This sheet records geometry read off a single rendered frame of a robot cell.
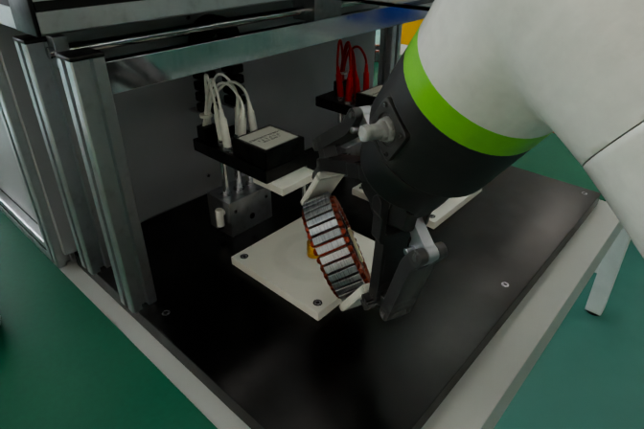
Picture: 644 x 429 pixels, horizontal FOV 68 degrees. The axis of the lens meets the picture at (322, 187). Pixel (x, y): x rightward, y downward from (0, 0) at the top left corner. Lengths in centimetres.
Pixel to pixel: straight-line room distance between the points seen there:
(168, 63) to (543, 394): 135
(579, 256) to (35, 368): 68
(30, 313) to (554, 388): 134
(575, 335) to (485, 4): 163
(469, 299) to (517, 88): 40
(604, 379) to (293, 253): 124
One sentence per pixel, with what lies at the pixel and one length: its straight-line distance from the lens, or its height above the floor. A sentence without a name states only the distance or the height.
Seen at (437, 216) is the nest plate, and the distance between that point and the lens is 71.
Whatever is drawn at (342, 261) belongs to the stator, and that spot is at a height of 88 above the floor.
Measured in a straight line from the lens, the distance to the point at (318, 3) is 73.
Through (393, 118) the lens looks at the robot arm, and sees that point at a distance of 28.
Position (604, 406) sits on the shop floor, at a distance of 163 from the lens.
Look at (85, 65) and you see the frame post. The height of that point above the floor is 104.
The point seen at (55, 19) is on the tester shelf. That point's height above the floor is 108.
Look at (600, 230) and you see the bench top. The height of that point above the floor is 75.
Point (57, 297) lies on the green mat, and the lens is 68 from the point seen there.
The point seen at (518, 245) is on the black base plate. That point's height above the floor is 77.
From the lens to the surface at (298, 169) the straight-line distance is 60.
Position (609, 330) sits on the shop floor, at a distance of 186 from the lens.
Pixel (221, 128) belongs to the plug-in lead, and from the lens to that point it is 61.
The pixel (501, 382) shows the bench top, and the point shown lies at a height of 75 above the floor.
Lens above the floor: 115
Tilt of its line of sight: 29 degrees down
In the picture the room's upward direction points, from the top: straight up
